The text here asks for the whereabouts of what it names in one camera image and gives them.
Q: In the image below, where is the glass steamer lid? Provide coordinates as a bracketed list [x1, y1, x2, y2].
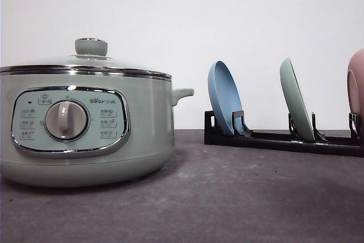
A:
[0, 38, 172, 80]

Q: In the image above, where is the green plate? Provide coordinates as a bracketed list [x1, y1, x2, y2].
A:
[280, 58, 315, 143]

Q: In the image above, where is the blue plate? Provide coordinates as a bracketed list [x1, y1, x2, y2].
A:
[208, 60, 243, 135]

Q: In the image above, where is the green electric steamer pot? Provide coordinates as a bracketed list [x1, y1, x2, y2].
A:
[0, 72, 194, 188]

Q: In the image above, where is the pink plate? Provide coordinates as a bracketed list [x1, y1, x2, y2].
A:
[347, 48, 364, 132]

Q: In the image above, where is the black dish rack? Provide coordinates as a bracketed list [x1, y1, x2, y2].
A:
[204, 110, 364, 157]

